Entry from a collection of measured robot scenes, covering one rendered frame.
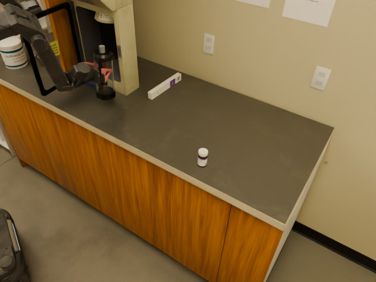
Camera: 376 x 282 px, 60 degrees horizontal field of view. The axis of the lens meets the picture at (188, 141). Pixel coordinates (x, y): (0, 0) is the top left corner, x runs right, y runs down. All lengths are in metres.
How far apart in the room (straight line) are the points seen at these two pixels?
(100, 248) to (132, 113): 1.00
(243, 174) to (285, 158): 0.23
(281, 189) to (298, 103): 0.59
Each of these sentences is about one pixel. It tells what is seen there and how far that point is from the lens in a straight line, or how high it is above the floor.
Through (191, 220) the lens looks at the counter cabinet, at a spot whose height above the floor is 0.59.
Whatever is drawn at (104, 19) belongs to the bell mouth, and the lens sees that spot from 1.75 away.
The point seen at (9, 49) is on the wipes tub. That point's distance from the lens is 2.22.
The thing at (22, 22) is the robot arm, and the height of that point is 1.56.
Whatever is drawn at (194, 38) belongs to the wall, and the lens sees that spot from 1.95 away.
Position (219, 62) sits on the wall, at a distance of 1.91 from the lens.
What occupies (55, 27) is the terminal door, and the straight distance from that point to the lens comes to 1.81.
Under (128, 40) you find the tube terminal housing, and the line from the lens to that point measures 1.74.
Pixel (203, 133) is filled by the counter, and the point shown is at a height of 0.94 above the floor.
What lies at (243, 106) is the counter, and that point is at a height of 0.94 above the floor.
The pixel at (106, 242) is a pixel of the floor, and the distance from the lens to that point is 2.32.
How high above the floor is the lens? 1.95
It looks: 42 degrees down
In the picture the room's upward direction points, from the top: 2 degrees clockwise
